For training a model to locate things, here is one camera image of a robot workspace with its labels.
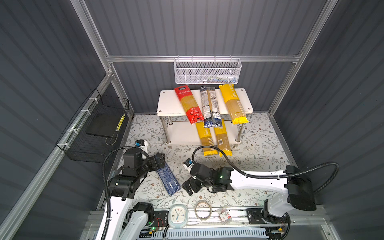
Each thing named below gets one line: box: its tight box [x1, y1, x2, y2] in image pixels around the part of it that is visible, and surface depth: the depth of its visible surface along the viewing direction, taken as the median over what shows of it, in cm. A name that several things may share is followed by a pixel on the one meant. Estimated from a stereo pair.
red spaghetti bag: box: [174, 84, 205, 125], surface depth 75 cm
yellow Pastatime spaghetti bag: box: [218, 84, 250, 125], surface depth 75 cm
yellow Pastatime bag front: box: [195, 121, 218, 157], surface depth 96 cm
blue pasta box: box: [157, 162, 182, 196], surface depth 84 cm
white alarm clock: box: [168, 204, 188, 229], surface depth 74 cm
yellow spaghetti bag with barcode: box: [214, 118, 233, 158], surface depth 95 cm
